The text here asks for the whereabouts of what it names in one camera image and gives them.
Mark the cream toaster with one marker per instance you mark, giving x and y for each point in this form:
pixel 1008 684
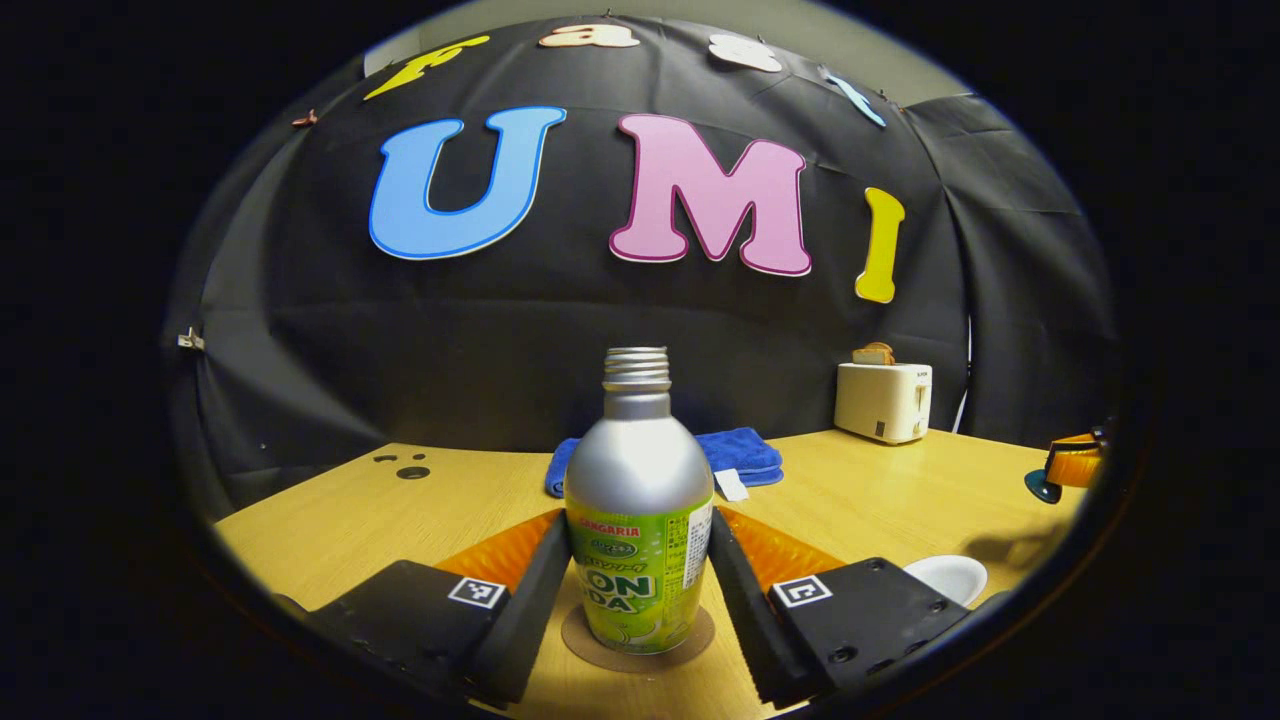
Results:
pixel 882 402

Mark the white cloth clip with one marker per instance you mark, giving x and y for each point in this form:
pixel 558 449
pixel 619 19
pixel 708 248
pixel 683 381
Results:
pixel 190 340

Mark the teal teacup lid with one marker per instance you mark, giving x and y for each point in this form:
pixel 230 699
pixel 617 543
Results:
pixel 1042 487

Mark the ceramic teacup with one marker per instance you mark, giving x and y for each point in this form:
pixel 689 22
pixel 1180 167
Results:
pixel 948 578

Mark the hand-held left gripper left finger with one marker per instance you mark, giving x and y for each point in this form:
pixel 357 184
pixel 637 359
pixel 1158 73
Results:
pixel 525 620

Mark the silver green label water bottle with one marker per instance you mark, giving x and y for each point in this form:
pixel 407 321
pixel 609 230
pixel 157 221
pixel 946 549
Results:
pixel 638 480

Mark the blue folded towel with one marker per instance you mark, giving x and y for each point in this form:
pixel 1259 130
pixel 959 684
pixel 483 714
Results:
pixel 748 455

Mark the red cloth clip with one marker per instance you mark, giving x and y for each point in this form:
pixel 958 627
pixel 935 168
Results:
pixel 305 119

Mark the black backdrop cloth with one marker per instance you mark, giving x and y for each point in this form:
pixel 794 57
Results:
pixel 400 350

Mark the toast slice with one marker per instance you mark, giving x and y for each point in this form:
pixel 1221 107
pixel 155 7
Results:
pixel 874 354

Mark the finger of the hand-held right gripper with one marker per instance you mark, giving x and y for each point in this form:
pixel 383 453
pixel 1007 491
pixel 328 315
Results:
pixel 1078 465

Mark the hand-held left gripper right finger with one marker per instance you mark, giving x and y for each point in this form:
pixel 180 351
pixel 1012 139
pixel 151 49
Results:
pixel 740 620

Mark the round brown coaster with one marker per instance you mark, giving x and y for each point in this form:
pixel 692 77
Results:
pixel 692 648

